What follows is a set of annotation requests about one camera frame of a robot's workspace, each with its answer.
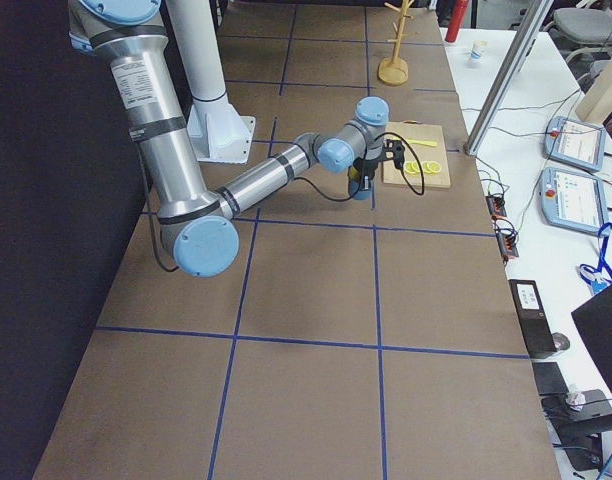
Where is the lemon slice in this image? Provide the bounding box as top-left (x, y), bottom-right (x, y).
top-left (422, 161), bottom-right (443, 175)

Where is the blue lanyard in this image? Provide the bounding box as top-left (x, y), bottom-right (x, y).
top-left (578, 222), bottom-right (612, 296)

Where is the wooden cutting board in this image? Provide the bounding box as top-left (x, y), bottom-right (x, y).
top-left (382, 121), bottom-right (451, 189)

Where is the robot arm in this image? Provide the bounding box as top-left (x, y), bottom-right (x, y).
top-left (69, 1), bottom-right (389, 277)

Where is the teach pendant tablet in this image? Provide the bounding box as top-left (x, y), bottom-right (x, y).
top-left (539, 167), bottom-right (609, 236)
top-left (544, 116), bottom-right (607, 173)

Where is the white mounting pillar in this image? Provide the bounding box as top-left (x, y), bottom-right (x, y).
top-left (166, 0), bottom-right (256, 164)

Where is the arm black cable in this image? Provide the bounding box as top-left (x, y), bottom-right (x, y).
top-left (285, 132), bottom-right (427, 202)

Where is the black box with label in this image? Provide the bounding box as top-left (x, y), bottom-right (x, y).
top-left (509, 279), bottom-right (557, 359)

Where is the blue mug yellow inside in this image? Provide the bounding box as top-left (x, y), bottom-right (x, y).
top-left (347, 167), bottom-right (373, 201)

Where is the black monitor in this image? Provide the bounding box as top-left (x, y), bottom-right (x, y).
top-left (572, 284), bottom-right (612, 394)

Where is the black power strip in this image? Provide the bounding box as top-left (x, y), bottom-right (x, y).
top-left (493, 219), bottom-right (519, 262)
top-left (485, 193), bottom-right (507, 219)

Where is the paper cup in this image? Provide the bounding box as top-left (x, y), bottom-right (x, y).
top-left (469, 40), bottom-right (488, 68)

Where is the yellow plastic knife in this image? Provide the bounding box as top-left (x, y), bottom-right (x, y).
top-left (404, 138), bottom-right (438, 147)

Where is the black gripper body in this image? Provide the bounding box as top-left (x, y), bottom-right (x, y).
top-left (353, 139), bottom-right (405, 175)

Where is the wooden cup storage rack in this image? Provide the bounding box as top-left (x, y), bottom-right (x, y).
top-left (377, 0), bottom-right (414, 86)

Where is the aluminium frame post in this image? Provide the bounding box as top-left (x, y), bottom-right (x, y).
top-left (464, 0), bottom-right (554, 156)

